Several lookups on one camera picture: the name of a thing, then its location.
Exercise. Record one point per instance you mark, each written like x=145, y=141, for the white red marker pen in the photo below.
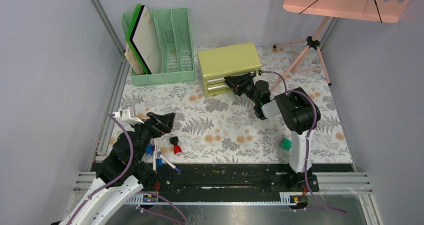
x=155, y=156

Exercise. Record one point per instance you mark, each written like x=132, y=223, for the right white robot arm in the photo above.
x=300, y=114

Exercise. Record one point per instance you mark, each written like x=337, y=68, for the white blue marker pen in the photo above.
x=174, y=167

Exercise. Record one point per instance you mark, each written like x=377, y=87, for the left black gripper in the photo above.
x=162, y=123

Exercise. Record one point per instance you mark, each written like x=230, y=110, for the small blue cap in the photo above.
x=149, y=150

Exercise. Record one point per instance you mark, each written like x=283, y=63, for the aluminium rail frame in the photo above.
x=106, y=126

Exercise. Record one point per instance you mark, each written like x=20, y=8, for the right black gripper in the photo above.
x=237, y=83

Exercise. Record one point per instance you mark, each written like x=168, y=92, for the yellow-green drawer cabinet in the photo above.
x=220, y=62

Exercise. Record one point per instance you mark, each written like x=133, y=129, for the green cube block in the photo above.
x=286, y=144

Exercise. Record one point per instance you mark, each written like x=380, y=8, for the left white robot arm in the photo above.
x=123, y=173

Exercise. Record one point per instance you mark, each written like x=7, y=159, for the red black stamp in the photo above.
x=174, y=140

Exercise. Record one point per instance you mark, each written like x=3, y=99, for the green Treehouse book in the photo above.
x=132, y=60

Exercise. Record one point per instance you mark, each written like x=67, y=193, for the purple cartoon book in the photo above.
x=142, y=71

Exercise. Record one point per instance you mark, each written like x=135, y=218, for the white perforated board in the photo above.
x=147, y=42

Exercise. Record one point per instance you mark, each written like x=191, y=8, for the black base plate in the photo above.
x=228, y=183

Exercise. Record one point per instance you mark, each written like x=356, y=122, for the green clip file folder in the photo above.
x=130, y=35

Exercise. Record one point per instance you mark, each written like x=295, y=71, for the pink music stand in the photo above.
x=376, y=45

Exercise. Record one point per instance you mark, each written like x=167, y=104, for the mint green file organizer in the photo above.
x=175, y=41

